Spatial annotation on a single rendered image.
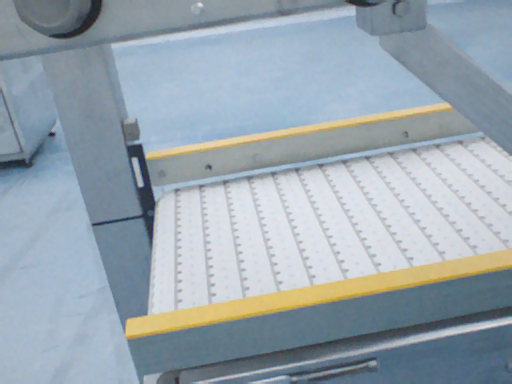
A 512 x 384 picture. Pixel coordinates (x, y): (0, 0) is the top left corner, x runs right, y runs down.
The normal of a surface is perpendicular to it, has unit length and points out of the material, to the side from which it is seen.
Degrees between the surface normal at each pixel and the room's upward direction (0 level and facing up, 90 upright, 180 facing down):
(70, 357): 0
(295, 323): 90
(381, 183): 0
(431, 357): 90
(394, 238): 0
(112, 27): 90
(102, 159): 90
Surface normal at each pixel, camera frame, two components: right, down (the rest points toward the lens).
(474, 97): -0.44, 0.42
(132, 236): 0.13, 0.44
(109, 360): -0.12, -0.88
